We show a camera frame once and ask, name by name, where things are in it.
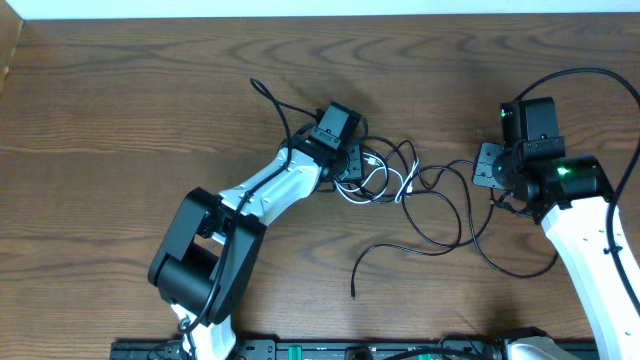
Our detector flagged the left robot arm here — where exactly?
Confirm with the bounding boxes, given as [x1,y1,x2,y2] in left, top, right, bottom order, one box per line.
[147,102,366,359]

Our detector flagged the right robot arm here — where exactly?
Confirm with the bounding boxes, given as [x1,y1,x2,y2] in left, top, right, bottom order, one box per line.
[473,97,639,359]

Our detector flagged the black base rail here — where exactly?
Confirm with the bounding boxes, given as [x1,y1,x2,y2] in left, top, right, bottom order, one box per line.
[109,337,507,360]

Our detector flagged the white usb cable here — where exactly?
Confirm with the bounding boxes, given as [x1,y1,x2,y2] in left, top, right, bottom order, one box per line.
[333,155,421,205]

